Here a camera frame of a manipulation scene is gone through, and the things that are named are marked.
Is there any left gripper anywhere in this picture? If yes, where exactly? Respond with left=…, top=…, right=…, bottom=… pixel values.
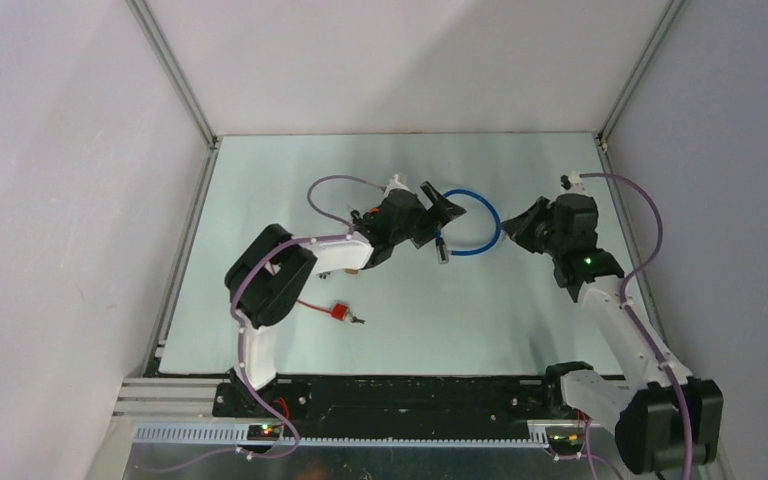
left=391, top=182, right=464, bottom=248

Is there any blue cable lock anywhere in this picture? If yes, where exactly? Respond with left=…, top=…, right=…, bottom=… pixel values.
left=434, top=188, right=502, bottom=265

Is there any red cable padlock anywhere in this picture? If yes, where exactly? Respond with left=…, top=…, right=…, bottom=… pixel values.
left=296, top=300, right=366, bottom=325

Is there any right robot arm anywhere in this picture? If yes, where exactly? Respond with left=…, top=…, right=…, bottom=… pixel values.
left=501, top=193, right=724, bottom=474

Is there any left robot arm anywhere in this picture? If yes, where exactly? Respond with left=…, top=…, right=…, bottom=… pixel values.
left=224, top=177, right=466, bottom=417

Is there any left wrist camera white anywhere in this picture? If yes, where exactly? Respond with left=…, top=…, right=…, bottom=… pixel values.
left=384, top=173, right=411, bottom=197

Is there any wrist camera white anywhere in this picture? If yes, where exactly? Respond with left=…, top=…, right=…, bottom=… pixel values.
left=560, top=171, right=587, bottom=195
left=384, top=173, right=411, bottom=197

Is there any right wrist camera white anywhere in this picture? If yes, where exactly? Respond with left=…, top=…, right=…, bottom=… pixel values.
left=560, top=171, right=587, bottom=195

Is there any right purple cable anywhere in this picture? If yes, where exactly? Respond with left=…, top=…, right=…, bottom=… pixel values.
left=579, top=172, right=697, bottom=480

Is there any purple cable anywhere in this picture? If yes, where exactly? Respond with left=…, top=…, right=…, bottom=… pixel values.
left=228, top=174, right=389, bottom=458
left=579, top=172, right=697, bottom=480

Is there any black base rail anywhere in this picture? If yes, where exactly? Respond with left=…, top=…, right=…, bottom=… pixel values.
left=212, top=374, right=585, bottom=441

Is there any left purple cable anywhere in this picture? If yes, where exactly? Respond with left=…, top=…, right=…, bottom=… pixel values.
left=228, top=174, right=389, bottom=458

